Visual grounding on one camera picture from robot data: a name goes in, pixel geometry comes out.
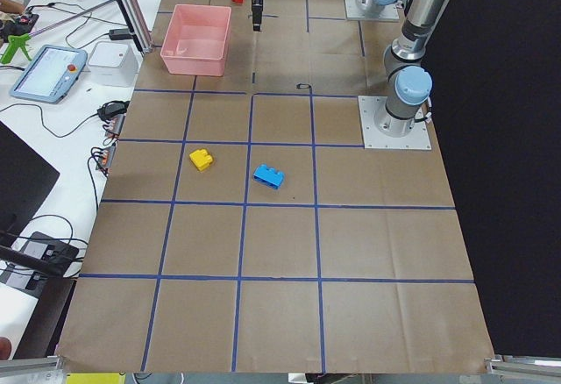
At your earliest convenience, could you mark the yellow toy block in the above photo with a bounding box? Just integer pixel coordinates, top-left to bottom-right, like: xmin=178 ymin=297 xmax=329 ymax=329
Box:
xmin=189 ymin=148 xmax=214 ymax=172

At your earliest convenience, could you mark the blue toy block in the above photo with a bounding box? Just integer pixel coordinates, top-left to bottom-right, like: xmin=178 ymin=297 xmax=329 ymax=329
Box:
xmin=253 ymin=164 xmax=285 ymax=189

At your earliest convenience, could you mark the pink plastic box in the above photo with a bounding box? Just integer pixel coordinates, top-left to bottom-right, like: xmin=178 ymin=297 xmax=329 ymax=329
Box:
xmin=160 ymin=4 xmax=231 ymax=76

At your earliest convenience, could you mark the white square box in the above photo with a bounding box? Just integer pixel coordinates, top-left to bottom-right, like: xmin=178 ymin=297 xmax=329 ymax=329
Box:
xmin=88 ymin=41 xmax=138 ymax=87

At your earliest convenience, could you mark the black power adapter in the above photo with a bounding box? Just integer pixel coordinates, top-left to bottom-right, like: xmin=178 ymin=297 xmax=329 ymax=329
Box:
xmin=108 ymin=28 xmax=132 ymax=41

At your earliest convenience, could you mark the teach pendant tablet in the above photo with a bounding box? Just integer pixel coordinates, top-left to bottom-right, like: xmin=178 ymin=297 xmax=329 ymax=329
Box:
xmin=9 ymin=45 xmax=88 ymax=104

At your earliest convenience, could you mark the black monitor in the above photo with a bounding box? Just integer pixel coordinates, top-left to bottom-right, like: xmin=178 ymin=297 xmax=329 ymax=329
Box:
xmin=0 ymin=123 xmax=60 ymax=246

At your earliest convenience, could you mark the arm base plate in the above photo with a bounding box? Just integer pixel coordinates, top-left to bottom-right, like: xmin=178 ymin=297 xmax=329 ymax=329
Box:
xmin=344 ymin=0 xmax=399 ymax=22
xmin=358 ymin=96 xmax=432 ymax=151

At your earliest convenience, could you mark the aluminium frame post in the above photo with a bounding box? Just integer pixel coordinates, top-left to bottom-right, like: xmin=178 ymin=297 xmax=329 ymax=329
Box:
xmin=117 ymin=0 xmax=153 ymax=55

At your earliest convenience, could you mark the green handled reach grabber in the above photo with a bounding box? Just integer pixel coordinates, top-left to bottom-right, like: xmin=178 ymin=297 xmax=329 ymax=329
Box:
xmin=1 ymin=0 xmax=117 ymax=64

